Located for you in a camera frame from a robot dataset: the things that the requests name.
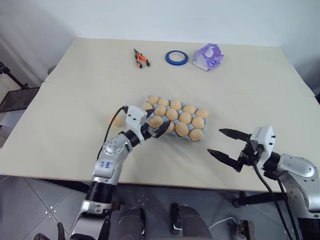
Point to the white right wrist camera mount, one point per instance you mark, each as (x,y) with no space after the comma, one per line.
(262,140)

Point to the black metal stand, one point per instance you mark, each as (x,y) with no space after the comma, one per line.
(12,75)

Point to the blue tape roll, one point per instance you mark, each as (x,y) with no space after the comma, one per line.
(175,63)

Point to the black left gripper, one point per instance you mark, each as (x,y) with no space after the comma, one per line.
(149,131)

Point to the dark square tray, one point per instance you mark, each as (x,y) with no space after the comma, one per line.
(17,98)

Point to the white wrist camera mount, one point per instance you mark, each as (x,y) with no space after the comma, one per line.
(135,117)
(262,140)

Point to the black table frame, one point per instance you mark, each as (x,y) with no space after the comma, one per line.
(260,198)

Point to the tan egg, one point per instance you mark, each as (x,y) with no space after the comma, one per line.
(172,114)
(152,99)
(181,128)
(146,106)
(198,122)
(155,121)
(176,104)
(189,109)
(196,135)
(171,128)
(185,117)
(119,121)
(163,102)
(160,110)
(202,113)

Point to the purple white tissue pack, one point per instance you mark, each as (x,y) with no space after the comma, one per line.
(200,60)

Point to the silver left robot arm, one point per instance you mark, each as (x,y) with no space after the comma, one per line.
(110,155)

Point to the dark rounded shape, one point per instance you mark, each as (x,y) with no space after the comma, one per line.
(190,222)

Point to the blue egg carton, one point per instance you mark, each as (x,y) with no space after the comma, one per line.
(190,127)

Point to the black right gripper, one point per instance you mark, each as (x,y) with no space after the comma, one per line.
(246,155)

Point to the orange black pliers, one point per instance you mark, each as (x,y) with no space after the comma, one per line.
(138,58)

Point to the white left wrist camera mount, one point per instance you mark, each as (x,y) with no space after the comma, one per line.
(135,117)

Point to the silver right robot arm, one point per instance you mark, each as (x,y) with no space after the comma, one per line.
(297,165)

